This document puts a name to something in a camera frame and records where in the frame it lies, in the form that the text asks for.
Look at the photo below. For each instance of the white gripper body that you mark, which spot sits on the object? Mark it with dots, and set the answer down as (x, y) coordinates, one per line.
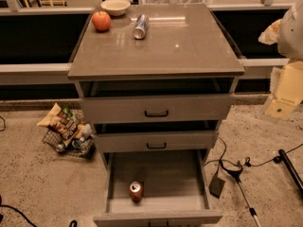
(292, 35)

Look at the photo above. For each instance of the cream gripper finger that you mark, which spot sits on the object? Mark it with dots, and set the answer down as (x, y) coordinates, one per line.
(270, 34)

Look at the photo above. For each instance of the red coke can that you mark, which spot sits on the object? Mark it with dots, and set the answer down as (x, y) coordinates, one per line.
(136, 191)

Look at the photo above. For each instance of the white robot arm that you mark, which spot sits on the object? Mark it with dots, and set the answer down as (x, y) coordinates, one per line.
(290, 35)

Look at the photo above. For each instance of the top drawer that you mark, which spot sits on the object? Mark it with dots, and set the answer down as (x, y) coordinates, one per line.
(139, 109)

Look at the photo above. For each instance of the drawer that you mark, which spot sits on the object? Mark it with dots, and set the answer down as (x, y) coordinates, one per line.
(150, 141)
(139, 109)
(175, 190)

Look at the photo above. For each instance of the grey drawer cabinet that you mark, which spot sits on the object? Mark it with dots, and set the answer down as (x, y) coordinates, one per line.
(183, 53)

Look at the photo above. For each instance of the blue silver soda can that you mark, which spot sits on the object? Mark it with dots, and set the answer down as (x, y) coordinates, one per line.
(141, 26)

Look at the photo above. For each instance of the bottom drawer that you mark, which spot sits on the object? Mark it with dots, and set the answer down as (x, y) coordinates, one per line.
(175, 190)

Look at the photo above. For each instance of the middle drawer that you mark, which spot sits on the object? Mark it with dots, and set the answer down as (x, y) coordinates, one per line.
(150, 141)

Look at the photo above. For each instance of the black bar on floor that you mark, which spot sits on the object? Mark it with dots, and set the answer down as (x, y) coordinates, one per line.
(283, 157)

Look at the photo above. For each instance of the black power adapter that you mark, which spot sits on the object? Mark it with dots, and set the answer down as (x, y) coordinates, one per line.
(216, 186)

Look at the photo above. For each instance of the white bowl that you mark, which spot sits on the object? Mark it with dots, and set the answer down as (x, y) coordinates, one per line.
(115, 7)

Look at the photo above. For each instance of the red apple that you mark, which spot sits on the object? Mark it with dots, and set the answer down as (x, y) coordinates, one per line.
(101, 21)

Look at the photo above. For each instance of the brown chip bag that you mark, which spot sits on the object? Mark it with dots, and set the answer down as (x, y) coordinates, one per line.
(58, 121)

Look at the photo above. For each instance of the wire basket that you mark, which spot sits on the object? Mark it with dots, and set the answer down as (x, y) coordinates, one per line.
(82, 147)

